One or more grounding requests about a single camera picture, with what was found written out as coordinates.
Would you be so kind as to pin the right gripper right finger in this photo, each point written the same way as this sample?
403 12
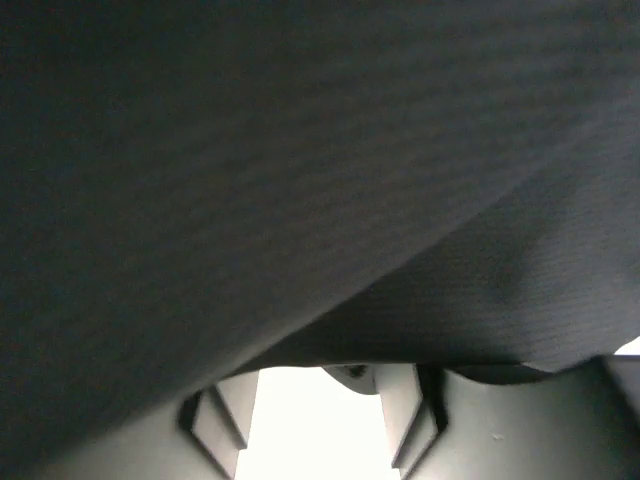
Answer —
513 422

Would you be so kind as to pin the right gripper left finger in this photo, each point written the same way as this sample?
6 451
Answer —
200 438

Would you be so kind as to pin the black t shirt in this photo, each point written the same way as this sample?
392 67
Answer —
192 189

